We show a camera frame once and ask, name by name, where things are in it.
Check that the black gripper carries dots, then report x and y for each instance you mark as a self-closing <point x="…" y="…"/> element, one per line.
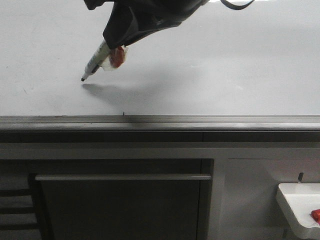
<point x="123" y="29"/>

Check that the black whiteboard marker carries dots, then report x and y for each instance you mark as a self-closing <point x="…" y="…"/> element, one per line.
<point x="96" y="60"/>

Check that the red capped whiteboard marker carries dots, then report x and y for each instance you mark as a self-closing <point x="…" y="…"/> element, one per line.
<point x="315" y="214"/>

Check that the white plastic hanging tray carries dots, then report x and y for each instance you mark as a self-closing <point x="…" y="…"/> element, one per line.
<point x="297" y="201"/>

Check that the white whiteboard with grey frame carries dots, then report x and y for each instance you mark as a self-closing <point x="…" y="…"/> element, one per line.
<point x="222" y="76"/>

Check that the dark cabinet panel with rail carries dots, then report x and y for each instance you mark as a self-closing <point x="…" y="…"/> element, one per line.
<point x="113" y="199"/>

